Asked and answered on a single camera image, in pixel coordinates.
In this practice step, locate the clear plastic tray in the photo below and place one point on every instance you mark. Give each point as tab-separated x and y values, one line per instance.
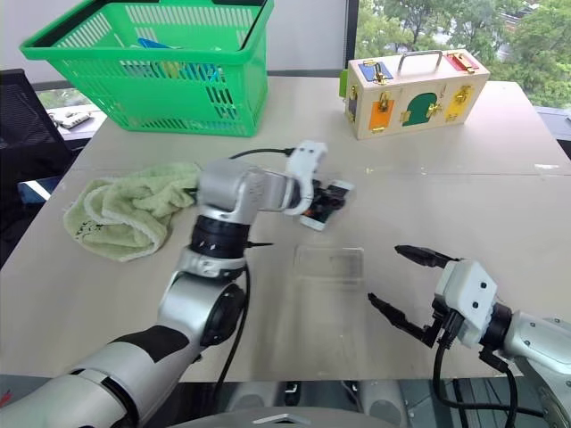
329	266

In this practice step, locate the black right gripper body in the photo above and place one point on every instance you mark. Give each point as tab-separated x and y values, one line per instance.
446	327

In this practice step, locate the blue flat card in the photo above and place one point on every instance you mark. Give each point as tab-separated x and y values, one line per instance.
156	43

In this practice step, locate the wooden lock activity box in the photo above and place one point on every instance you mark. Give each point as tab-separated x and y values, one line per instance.
415	107

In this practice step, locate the white smartphone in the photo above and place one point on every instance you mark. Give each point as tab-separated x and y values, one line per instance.
319	221

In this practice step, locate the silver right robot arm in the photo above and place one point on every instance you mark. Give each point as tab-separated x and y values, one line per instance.
540	343

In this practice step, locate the black mesh office chair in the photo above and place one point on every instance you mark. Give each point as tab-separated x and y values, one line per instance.
27	129

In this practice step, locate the white side desk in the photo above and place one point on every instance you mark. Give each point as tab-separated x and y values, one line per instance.
73	120

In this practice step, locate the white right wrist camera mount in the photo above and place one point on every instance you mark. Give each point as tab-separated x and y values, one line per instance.
468	290

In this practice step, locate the green plastic shopping basket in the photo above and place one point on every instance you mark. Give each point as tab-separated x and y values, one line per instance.
160	100

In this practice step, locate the light green towel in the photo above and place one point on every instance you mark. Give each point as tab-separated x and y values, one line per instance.
129	209

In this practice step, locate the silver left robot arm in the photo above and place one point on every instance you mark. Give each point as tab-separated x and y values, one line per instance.
232	187

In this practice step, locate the dark window frame post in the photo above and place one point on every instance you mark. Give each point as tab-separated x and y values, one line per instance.
352	31

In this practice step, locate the colourful package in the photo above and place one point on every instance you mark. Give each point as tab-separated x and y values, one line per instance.
178	70

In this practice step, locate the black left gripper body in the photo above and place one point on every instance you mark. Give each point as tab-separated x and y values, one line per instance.
317	200

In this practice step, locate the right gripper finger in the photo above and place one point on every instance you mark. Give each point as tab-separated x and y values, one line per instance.
394	316
424	256

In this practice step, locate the dark window sill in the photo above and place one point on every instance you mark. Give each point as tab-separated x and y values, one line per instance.
557	129

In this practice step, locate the silver curved robot torso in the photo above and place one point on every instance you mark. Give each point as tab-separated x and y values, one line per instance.
267	419

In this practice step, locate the blue and white box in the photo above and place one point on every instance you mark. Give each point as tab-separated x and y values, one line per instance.
33	191

